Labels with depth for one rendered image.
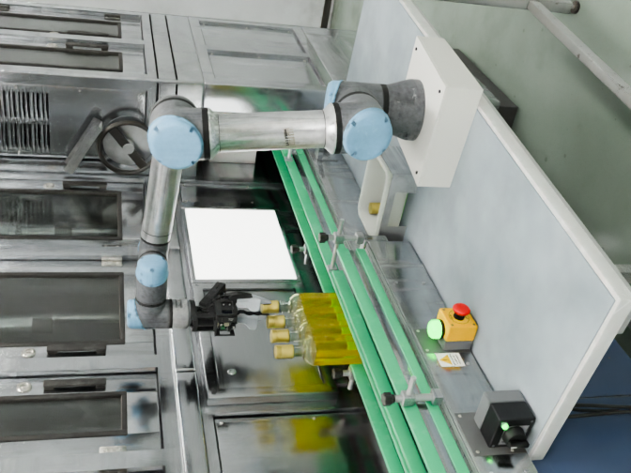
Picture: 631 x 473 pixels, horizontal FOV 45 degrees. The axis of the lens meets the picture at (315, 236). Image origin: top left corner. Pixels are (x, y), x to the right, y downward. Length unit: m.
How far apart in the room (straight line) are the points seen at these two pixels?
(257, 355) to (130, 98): 1.10
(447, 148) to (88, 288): 1.12
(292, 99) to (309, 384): 1.16
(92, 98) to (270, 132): 1.16
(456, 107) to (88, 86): 1.37
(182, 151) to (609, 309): 0.91
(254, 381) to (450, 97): 0.86
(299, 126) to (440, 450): 0.74
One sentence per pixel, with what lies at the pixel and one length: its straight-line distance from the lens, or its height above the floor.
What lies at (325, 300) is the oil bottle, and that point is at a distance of 2.04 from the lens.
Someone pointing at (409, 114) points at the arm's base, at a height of 0.87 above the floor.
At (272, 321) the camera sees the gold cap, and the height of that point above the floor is 1.15.
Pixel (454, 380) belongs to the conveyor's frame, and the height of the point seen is 0.83.
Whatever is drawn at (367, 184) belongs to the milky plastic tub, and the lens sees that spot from 2.24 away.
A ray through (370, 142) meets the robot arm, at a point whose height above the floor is 1.00.
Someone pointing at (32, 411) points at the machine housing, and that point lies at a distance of 1.99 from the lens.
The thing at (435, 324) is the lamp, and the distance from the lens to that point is 1.76.
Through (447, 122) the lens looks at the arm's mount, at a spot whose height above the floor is 0.81.
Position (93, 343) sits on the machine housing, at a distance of 2.14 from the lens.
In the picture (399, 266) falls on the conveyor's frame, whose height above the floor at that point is 0.82.
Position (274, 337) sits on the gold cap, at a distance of 1.93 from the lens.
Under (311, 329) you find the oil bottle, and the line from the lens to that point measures 1.94.
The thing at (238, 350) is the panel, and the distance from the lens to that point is 2.08.
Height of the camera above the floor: 1.57
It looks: 16 degrees down
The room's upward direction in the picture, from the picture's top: 89 degrees counter-clockwise
